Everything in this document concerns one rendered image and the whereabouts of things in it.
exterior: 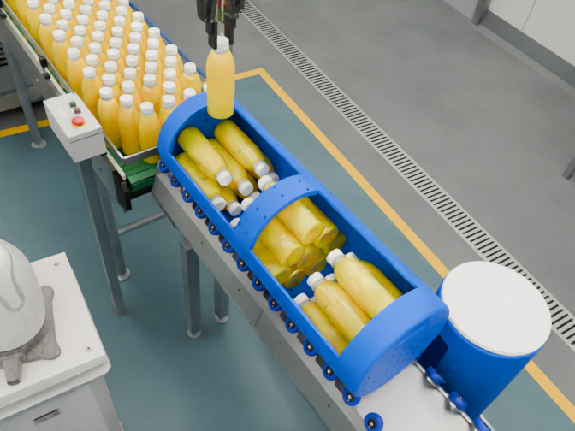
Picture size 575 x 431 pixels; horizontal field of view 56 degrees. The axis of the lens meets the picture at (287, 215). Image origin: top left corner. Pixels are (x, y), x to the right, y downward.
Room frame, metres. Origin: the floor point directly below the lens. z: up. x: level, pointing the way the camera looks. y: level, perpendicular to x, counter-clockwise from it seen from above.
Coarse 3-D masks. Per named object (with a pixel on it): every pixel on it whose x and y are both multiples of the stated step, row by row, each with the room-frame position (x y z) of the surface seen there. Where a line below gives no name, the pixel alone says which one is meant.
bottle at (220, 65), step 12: (228, 48) 1.16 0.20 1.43; (216, 60) 1.13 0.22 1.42; (228, 60) 1.14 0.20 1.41; (216, 72) 1.12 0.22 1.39; (228, 72) 1.13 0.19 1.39; (216, 84) 1.12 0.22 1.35; (228, 84) 1.13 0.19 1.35; (216, 96) 1.12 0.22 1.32; (228, 96) 1.13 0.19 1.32; (216, 108) 1.12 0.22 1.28; (228, 108) 1.13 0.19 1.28
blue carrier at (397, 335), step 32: (256, 128) 1.14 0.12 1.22; (288, 160) 1.03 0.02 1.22; (192, 192) 1.00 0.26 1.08; (288, 192) 0.90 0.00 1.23; (320, 192) 0.93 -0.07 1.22; (224, 224) 0.88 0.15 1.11; (256, 224) 0.83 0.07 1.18; (352, 224) 0.84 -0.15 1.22; (256, 256) 0.79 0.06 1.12; (384, 256) 0.76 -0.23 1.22; (416, 288) 0.68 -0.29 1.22; (384, 320) 0.59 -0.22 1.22; (416, 320) 0.60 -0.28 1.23; (320, 352) 0.59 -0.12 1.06; (352, 352) 0.55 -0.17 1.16; (384, 352) 0.54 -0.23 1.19; (416, 352) 0.64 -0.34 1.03; (352, 384) 0.51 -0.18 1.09; (384, 384) 0.59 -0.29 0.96
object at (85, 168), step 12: (84, 168) 1.21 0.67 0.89; (84, 180) 1.20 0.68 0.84; (84, 192) 1.22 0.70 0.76; (96, 192) 1.22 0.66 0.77; (96, 204) 1.22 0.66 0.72; (96, 216) 1.21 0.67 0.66; (96, 228) 1.20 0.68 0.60; (108, 240) 1.22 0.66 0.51; (108, 252) 1.22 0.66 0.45; (108, 264) 1.21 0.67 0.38; (108, 276) 1.20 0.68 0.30; (120, 288) 1.23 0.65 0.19; (120, 300) 1.22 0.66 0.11; (120, 312) 1.21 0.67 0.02
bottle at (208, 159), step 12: (192, 132) 1.17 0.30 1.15; (180, 144) 1.15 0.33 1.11; (192, 144) 1.13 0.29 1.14; (204, 144) 1.13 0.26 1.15; (192, 156) 1.10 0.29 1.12; (204, 156) 1.08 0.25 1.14; (216, 156) 1.08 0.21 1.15; (204, 168) 1.06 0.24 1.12; (216, 168) 1.05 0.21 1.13; (216, 180) 1.04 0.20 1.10
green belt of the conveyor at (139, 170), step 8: (32, 48) 1.83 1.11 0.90; (56, 80) 1.64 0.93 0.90; (112, 152) 1.30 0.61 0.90; (120, 152) 1.30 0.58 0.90; (128, 168) 1.23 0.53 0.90; (136, 168) 1.24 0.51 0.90; (144, 168) 1.24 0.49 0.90; (152, 168) 1.25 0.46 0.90; (128, 176) 1.20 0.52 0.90; (136, 176) 1.21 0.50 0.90; (144, 176) 1.22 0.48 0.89; (152, 176) 1.23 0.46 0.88; (128, 184) 1.22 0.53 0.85; (136, 184) 1.19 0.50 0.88; (144, 184) 1.20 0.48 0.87; (152, 184) 1.23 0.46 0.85
